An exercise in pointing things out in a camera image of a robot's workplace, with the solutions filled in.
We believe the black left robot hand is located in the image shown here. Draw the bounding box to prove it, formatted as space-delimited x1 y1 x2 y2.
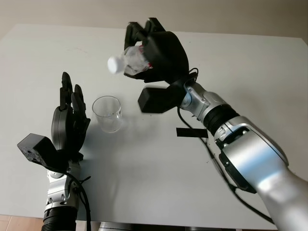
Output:
51 71 91 165

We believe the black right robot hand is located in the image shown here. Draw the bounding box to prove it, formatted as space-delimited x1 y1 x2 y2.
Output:
123 17 191 85

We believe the clear water bottle red label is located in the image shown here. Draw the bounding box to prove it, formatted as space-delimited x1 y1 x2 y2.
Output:
107 45 155 78

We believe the clear plastic cup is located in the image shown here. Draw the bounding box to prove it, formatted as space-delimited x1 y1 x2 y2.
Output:
91 95 124 134

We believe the dark grey robot torso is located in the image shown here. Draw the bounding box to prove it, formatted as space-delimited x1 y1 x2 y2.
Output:
98 220 277 231

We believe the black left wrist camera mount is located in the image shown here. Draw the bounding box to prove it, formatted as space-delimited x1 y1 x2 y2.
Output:
17 133 68 173

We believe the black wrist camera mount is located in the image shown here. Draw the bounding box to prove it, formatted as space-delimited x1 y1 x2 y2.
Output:
137 80 188 115
17 133 68 173

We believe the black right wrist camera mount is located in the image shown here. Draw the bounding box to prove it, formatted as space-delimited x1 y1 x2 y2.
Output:
137 80 188 115

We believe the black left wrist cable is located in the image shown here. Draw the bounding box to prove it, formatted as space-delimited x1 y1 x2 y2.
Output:
63 171 92 231

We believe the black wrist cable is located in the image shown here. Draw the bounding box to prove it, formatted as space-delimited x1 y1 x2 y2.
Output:
63 171 92 231
177 68 275 224

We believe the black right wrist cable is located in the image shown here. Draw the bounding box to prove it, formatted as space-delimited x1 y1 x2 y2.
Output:
177 68 275 224

